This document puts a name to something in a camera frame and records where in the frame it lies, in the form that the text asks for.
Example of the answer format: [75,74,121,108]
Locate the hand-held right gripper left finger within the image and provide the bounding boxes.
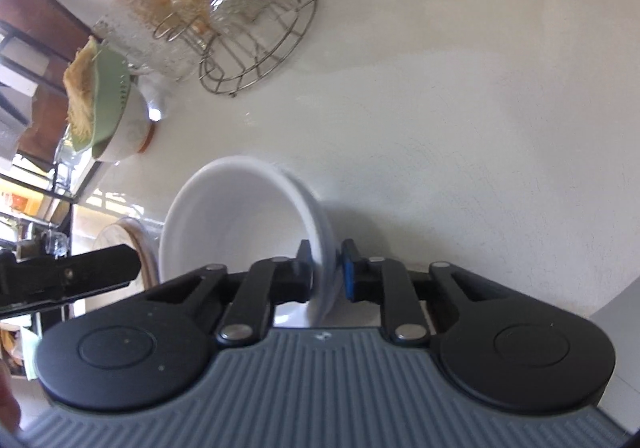
[144,239,315,349]

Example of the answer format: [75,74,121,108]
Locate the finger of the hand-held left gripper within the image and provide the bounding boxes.
[54,243,142,300]

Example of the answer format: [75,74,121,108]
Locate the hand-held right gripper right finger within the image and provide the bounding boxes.
[341,238,507,345]

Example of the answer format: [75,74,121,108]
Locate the white leaf pattern plate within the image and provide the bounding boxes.
[92,217,162,295]

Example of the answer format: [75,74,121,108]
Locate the white ceramic bowl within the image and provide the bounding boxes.
[158,155,342,325]

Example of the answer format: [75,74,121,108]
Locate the person's left hand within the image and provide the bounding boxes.
[0,359,24,435]

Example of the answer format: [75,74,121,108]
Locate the white bowl with red base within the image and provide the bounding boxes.
[94,87,157,165]

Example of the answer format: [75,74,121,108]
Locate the green colander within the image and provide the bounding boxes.
[63,35,137,155]

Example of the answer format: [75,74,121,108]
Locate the pale noodles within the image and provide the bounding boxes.
[63,38,102,130]

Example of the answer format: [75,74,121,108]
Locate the black dish rack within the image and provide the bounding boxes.
[0,18,102,203]

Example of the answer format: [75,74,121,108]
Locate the textured glass pitcher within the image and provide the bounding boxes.
[92,0,202,80]

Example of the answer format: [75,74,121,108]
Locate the brown cutting board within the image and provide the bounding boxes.
[0,0,97,165]

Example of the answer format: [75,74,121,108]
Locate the metal wire cup rack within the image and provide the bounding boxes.
[151,0,320,98]

